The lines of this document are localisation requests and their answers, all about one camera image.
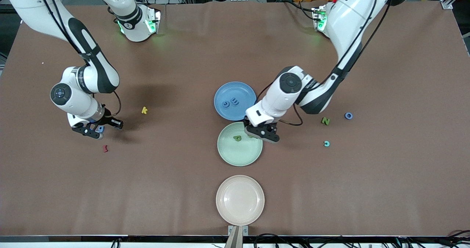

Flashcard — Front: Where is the metal table edge rail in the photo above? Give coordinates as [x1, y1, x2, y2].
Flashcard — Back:
[0, 235, 470, 248]

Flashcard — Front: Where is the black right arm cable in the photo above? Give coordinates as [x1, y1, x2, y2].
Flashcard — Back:
[35, 0, 122, 118]

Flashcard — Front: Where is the blue plate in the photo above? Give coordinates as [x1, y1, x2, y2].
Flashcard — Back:
[214, 81, 257, 121]

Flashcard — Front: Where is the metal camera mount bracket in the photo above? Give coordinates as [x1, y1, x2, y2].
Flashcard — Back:
[225, 225, 249, 248]

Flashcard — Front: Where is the green plate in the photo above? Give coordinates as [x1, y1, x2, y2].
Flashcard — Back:
[217, 122, 263, 167]

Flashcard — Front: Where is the black arm base cable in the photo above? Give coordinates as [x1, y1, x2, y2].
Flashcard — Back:
[280, 0, 317, 14]

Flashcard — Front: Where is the pink beige plate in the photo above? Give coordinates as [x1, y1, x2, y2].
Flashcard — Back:
[216, 175, 265, 226]

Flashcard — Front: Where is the brown table cover sheet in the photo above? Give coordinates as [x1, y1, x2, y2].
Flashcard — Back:
[0, 0, 470, 237]

